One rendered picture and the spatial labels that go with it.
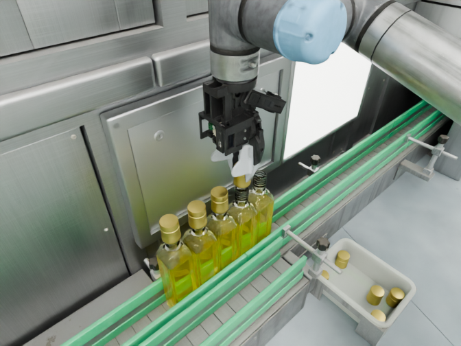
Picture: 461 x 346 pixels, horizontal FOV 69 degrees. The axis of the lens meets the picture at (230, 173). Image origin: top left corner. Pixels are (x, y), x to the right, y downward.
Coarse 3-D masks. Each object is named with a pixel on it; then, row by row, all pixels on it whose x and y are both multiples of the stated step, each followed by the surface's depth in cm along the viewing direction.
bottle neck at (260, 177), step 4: (256, 172) 72; (260, 172) 73; (264, 172) 72; (256, 176) 71; (260, 176) 74; (264, 176) 71; (256, 180) 72; (260, 180) 71; (264, 180) 72; (256, 184) 72; (260, 184) 72; (264, 184) 72; (252, 188) 75; (256, 188) 73; (260, 188) 73; (264, 188) 73; (256, 192) 74; (260, 192) 73; (264, 192) 74
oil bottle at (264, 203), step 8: (256, 200) 74; (264, 200) 74; (272, 200) 76; (256, 208) 74; (264, 208) 75; (272, 208) 78; (264, 216) 77; (264, 224) 79; (264, 232) 81; (256, 240) 80
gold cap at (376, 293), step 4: (372, 288) 87; (376, 288) 87; (380, 288) 87; (368, 292) 88; (372, 292) 86; (376, 292) 86; (380, 292) 86; (368, 296) 88; (372, 296) 87; (376, 296) 86; (380, 296) 85; (368, 300) 88; (372, 300) 87; (376, 300) 86; (380, 300) 87; (372, 304) 88; (376, 304) 88
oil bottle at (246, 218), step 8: (248, 200) 73; (232, 208) 71; (240, 208) 71; (248, 208) 71; (240, 216) 70; (248, 216) 71; (256, 216) 73; (240, 224) 71; (248, 224) 73; (256, 224) 75; (240, 232) 72; (248, 232) 74; (256, 232) 77; (240, 240) 74; (248, 240) 76; (240, 248) 76; (248, 248) 78
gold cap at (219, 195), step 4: (216, 188) 65; (220, 188) 65; (224, 188) 65; (212, 192) 64; (216, 192) 64; (220, 192) 64; (224, 192) 64; (212, 196) 64; (216, 196) 63; (220, 196) 63; (224, 196) 64; (212, 200) 65; (216, 200) 64; (220, 200) 64; (224, 200) 64; (212, 204) 65; (216, 204) 64; (220, 204) 64; (224, 204) 65; (212, 208) 66; (216, 208) 65; (220, 208) 65; (224, 208) 66; (216, 212) 66; (220, 212) 66; (224, 212) 66
